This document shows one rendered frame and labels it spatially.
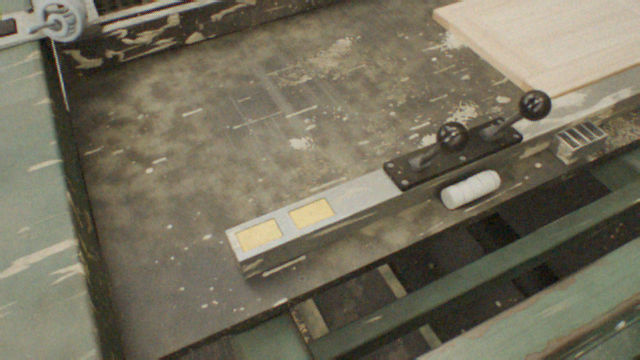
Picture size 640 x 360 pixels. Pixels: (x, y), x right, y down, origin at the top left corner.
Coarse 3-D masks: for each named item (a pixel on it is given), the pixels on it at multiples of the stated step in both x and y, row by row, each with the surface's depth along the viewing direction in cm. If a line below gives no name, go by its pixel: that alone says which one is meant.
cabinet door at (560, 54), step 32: (480, 0) 100; (512, 0) 99; (544, 0) 100; (576, 0) 99; (608, 0) 99; (480, 32) 92; (512, 32) 92; (544, 32) 92; (576, 32) 92; (608, 32) 91; (512, 64) 85; (544, 64) 85; (576, 64) 85; (608, 64) 84
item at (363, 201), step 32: (576, 96) 76; (608, 96) 75; (544, 128) 71; (480, 160) 67; (512, 160) 72; (352, 192) 64; (384, 192) 64; (416, 192) 65; (256, 224) 61; (288, 224) 61; (320, 224) 61; (352, 224) 63; (256, 256) 59; (288, 256) 62
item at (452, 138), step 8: (440, 128) 55; (448, 128) 54; (456, 128) 54; (464, 128) 54; (440, 136) 55; (448, 136) 54; (456, 136) 54; (464, 136) 54; (440, 144) 55; (448, 144) 54; (456, 144) 54; (464, 144) 54; (432, 152) 60; (448, 152) 55; (456, 152) 55; (408, 160) 65; (416, 160) 65; (424, 160) 63; (416, 168) 64; (424, 168) 65
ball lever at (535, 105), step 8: (528, 96) 58; (536, 96) 58; (544, 96) 58; (520, 104) 59; (528, 104) 58; (536, 104) 57; (544, 104) 57; (520, 112) 59; (528, 112) 58; (536, 112) 58; (544, 112) 58; (512, 120) 63; (528, 120) 59; (536, 120) 59; (488, 128) 69; (496, 128) 67; (504, 128) 65; (480, 136) 69; (488, 136) 68; (496, 136) 68
